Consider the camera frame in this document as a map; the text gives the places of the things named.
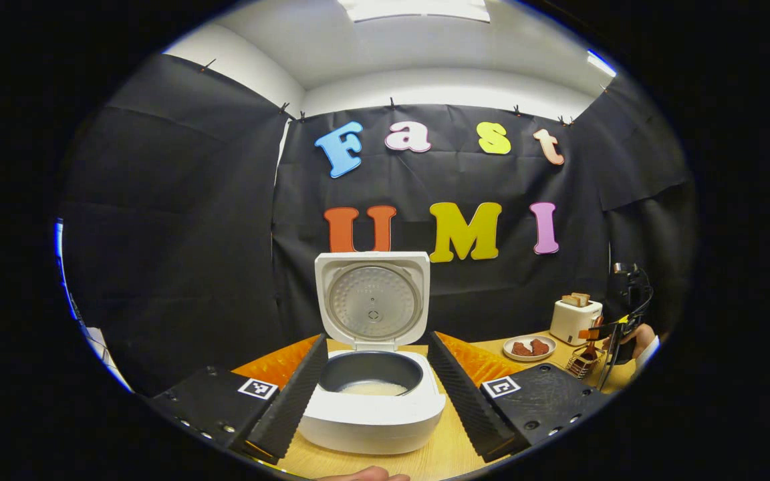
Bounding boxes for white toaster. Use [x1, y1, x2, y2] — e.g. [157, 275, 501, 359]
[549, 297, 604, 346]

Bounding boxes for wire chopstick holder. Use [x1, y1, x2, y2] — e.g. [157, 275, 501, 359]
[565, 344, 603, 380]

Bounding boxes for white rice cooker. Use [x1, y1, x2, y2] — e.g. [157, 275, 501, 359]
[297, 251, 447, 456]

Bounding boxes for small ceiling light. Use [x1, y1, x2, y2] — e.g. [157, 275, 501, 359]
[586, 50, 618, 77]

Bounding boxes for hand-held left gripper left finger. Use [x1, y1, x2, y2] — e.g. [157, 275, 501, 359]
[148, 333, 330, 465]

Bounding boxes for white round plate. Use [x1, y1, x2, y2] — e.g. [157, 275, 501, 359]
[503, 334, 557, 363]

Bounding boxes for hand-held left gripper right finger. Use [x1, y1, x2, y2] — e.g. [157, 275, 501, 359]
[427, 331, 610, 464]

